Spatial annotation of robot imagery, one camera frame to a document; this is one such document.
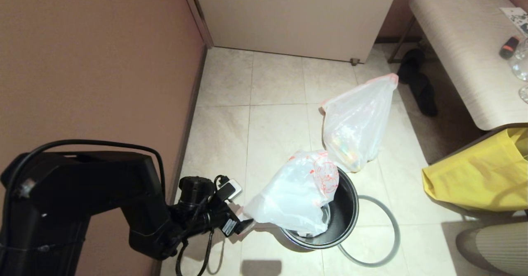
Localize white red-printed bag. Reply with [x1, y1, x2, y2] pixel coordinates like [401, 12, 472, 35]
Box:
[243, 149, 340, 237]

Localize dark baseboard strip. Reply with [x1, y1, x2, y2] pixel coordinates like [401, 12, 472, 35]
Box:
[151, 45, 209, 276]

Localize black round trash bin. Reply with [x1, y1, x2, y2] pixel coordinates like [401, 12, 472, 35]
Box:
[280, 167, 360, 250]

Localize white door panel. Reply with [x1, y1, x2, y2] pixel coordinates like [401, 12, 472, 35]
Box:
[179, 0, 403, 64]

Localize beige wood-grain bench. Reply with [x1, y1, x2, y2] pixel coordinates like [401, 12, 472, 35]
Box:
[388, 0, 528, 131]

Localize yellow fabric bag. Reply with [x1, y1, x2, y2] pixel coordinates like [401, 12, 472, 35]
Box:
[422, 127, 528, 213]

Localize white trash bag with rubbish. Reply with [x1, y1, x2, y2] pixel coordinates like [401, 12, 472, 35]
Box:
[320, 73, 400, 173]

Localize grey bin rim ring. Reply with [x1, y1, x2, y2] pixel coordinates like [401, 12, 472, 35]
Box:
[337, 196, 401, 267]

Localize printed paper card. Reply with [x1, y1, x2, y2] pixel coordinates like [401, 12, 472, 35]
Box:
[500, 7, 528, 36]

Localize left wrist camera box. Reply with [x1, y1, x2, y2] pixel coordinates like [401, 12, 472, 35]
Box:
[215, 178, 243, 203]

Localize black remote with red button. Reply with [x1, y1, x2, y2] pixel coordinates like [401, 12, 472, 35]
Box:
[499, 36, 521, 61]

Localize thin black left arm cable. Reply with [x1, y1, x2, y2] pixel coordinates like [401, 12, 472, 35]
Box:
[2, 139, 166, 202]

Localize black slipper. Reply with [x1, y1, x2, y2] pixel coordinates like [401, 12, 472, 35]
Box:
[409, 73, 439, 118]
[398, 48, 427, 85]

